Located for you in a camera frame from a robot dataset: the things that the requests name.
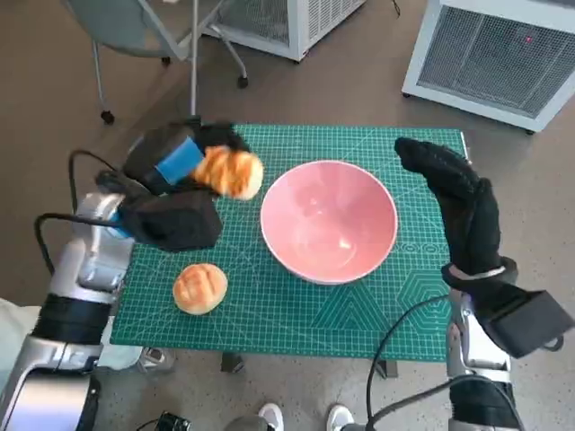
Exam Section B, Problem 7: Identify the white shoe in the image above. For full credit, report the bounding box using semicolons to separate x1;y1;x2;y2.
326;403;354;431
258;402;284;431

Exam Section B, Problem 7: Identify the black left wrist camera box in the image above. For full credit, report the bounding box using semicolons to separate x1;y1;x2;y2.
119;192;224;252

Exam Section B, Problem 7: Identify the grey office chair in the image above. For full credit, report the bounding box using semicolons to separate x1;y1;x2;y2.
60;0;251;125

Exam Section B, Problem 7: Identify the small black device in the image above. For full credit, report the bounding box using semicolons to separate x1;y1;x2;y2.
156;411;190;431

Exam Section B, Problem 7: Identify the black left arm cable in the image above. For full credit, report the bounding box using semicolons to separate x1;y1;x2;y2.
33;213;113;276
67;150;125;216

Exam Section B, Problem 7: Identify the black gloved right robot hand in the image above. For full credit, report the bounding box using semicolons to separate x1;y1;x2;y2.
394;136;505;277

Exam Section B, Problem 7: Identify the round toy bread bun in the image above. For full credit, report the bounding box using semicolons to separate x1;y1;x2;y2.
172;263;229;316

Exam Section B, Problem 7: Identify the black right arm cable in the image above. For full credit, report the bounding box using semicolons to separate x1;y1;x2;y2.
366;294;453;431

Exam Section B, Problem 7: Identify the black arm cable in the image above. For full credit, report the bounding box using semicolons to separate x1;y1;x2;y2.
67;150;125;216
366;294;453;431
33;213;113;276

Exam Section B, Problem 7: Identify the white mesh cabinet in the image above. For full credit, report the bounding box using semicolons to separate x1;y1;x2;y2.
401;0;575;136
201;0;367;64

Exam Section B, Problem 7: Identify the green cutting mat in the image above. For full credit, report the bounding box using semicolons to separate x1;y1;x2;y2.
109;124;471;360

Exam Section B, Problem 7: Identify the thin metal pole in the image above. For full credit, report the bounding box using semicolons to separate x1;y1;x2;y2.
190;0;202;120

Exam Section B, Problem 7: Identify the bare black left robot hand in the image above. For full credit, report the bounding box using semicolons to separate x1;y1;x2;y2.
120;119;252;198

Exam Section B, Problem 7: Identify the long orange striped toy bread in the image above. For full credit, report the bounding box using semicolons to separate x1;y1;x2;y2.
192;145;265;201

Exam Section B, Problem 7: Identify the pink bowl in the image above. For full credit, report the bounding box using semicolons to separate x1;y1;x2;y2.
260;160;400;287

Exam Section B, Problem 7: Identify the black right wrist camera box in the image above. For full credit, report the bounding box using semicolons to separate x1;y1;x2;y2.
487;289;575;359

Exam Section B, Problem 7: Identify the black table leg bracket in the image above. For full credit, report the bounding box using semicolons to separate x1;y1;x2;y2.
372;358;399;383
219;352;243;374

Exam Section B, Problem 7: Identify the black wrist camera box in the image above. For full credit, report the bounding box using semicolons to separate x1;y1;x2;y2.
487;289;575;359
119;192;224;252

